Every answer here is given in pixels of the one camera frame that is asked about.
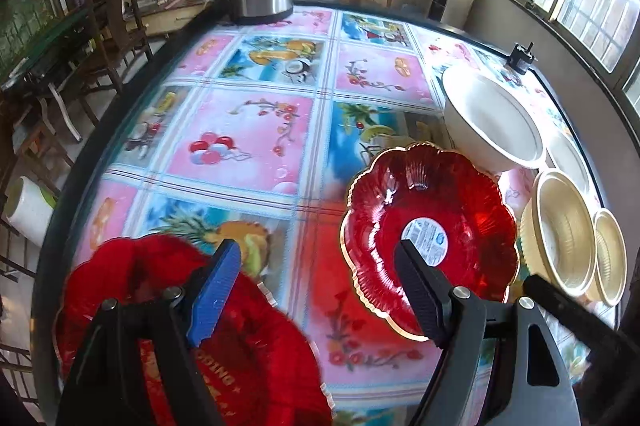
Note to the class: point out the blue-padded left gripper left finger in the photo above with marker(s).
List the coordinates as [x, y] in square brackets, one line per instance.
[106, 384]

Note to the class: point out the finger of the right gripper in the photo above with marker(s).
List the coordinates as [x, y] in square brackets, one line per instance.
[612, 353]

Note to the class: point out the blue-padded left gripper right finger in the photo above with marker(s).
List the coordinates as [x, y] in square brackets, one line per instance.
[528, 384]

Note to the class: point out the small cream plastic bowl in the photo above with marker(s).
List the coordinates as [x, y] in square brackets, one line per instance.
[609, 279]

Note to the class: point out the large cream plastic bowl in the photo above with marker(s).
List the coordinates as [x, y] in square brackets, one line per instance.
[557, 234]

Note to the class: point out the large red scalloped plate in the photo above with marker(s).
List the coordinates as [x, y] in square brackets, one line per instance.
[257, 366]

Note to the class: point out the small red scalloped plate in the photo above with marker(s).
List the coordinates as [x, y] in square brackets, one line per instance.
[452, 212]

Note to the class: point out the small white paper bowl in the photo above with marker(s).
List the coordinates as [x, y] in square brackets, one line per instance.
[563, 154]

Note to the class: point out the large white paper bowl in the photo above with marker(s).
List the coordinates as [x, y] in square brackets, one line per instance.
[488, 124]

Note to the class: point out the white green plastic appliance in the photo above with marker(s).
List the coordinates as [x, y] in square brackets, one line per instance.
[29, 208]

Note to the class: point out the colourful picture tablecloth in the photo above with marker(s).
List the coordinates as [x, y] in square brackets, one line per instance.
[255, 135]

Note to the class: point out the small black motor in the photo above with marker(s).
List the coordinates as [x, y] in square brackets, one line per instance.
[521, 58]

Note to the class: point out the dark wooden chair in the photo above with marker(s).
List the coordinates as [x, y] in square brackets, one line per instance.
[119, 39]

